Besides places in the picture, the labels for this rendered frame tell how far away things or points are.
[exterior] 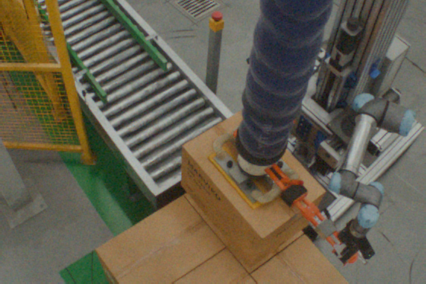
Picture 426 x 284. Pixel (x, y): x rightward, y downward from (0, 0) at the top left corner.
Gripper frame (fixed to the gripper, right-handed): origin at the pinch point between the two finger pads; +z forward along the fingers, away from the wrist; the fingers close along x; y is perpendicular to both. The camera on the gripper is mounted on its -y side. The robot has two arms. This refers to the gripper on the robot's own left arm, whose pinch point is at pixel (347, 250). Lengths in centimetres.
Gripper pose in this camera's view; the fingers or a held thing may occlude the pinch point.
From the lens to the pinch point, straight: 225.2
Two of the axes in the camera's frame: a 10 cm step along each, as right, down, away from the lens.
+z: -0.5, 5.6, 8.3
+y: -6.0, -6.8, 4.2
